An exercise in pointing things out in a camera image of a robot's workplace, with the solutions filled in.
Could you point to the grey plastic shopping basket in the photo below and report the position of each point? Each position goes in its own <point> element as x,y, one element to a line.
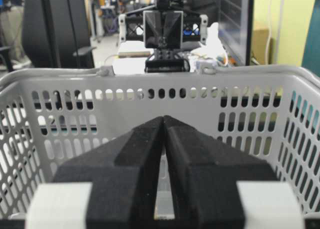
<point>48,116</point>

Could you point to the white cloth pile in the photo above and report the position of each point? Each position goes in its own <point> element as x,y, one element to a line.
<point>214,48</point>

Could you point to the dark monitor screen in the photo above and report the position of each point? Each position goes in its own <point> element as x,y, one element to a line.
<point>235,28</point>

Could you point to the cardboard box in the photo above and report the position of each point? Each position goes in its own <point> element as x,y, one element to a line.
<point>259,43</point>

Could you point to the grey black opposite gripper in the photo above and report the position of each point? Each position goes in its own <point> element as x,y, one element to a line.
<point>164,31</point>

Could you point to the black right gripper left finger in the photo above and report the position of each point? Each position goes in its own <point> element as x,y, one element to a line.
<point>113,186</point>

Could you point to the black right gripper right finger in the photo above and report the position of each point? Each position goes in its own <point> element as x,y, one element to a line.
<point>220,187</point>

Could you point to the black office chair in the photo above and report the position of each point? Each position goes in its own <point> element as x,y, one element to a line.
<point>55,34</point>

